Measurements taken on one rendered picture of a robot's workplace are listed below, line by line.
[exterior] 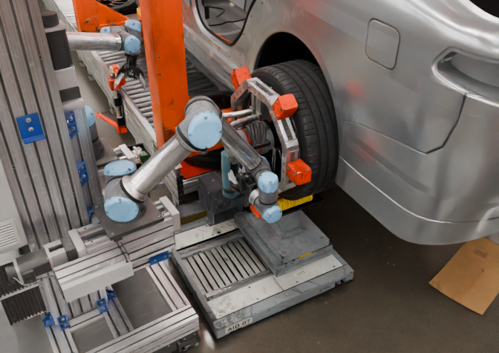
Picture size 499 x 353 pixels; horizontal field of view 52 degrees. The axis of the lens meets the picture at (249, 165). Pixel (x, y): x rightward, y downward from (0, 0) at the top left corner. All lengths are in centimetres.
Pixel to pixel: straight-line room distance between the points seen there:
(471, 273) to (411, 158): 139
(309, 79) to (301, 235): 94
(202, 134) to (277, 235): 126
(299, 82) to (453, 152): 79
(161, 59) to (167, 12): 23
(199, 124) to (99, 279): 72
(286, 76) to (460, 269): 156
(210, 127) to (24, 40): 66
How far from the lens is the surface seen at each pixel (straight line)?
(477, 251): 335
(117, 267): 204
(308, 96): 226
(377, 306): 288
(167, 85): 269
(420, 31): 178
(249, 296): 275
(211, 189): 288
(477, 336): 292
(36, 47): 187
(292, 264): 282
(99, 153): 247
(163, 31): 258
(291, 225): 285
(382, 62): 193
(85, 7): 450
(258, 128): 219
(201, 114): 171
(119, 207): 186
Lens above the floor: 215
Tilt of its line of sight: 35 degrees down
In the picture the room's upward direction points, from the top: straight up
